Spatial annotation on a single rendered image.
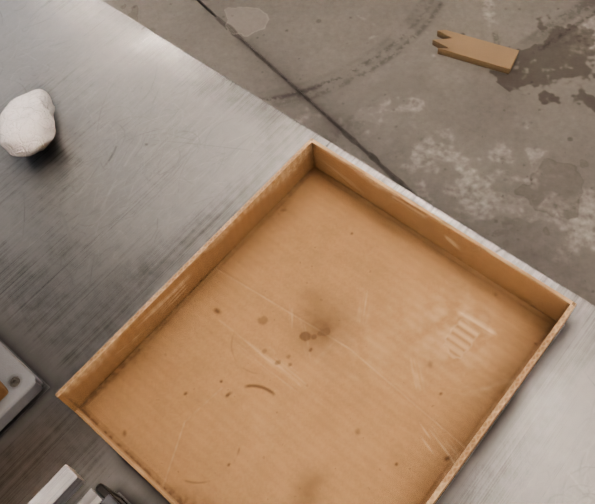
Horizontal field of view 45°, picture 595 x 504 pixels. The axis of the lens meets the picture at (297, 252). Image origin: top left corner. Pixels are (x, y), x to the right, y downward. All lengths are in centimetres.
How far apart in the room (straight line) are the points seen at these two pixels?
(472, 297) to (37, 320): 37
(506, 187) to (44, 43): 113
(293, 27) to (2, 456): 156
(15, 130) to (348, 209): 32
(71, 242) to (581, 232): 122
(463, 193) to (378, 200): 104
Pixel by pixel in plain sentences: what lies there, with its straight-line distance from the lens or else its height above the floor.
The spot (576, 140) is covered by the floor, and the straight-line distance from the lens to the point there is 180.
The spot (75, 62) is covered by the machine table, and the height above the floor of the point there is 83.
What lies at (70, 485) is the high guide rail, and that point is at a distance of 45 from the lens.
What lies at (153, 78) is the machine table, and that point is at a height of 83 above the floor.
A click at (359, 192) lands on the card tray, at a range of 64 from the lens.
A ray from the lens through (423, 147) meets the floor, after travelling 173.
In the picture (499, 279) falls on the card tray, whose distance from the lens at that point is 60.
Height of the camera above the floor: 137
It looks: 61 degrees down
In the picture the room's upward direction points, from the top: 9 degrees counter-clockwise
